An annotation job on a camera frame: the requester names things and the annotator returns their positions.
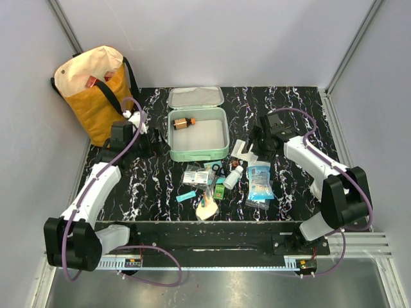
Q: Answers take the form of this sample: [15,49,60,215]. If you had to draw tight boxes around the teal plaster packet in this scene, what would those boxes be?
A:
[204,161,224,185]

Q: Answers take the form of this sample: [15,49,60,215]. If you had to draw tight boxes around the small green box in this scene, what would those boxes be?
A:
[213,184,225,200]

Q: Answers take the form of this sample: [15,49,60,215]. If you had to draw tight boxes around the cyan sachet strip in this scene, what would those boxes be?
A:
[176,191,196,202]

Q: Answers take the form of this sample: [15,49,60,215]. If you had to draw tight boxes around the blue mask packet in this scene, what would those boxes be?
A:
[246,161,274,210]

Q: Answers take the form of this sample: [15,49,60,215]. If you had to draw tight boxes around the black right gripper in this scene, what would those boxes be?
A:
[241,125,277,164]

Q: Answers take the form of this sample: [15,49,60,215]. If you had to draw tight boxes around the orange tote bag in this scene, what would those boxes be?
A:
[50,46,140,147]

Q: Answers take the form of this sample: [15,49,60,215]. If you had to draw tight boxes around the clear bag yellow items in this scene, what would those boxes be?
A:
[196,188,219,221]

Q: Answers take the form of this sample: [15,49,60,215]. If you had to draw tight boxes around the white gauze pad packet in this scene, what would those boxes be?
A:
[231,139,258,162]

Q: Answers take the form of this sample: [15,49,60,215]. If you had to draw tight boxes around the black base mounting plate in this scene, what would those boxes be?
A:
[92,220,331,267]

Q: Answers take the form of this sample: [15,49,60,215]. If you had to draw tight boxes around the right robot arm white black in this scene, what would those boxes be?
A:
[247,112,373,254]

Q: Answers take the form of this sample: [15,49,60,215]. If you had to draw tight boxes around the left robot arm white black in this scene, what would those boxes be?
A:
[44,111,166,271]

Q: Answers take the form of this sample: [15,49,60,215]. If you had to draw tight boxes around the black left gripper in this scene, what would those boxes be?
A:
[128,127,171,159]

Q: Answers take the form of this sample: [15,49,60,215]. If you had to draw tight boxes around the brown bottle orange cap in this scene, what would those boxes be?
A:
[172,117,196,130]

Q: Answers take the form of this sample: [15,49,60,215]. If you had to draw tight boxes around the mint green medicine case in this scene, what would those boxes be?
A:
[167,86,230,162]

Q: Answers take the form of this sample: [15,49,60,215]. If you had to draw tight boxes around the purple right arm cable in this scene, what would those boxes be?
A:
[272,107,374,277]

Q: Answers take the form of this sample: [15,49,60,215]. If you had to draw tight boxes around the black handled scissors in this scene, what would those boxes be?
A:
[211,164,226,178]

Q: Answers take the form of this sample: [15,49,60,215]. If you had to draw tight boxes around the clear bag white leaflets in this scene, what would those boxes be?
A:
[182,164,213,187]

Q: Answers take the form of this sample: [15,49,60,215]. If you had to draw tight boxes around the white pill bottle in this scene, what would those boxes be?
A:
[223,166,243,190]

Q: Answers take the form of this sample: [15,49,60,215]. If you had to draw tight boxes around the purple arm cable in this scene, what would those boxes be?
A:
[62,98,182,287]
[272,107,374,277]

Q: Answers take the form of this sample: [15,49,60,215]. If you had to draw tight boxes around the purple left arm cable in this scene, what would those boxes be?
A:
[62,98,182,287]

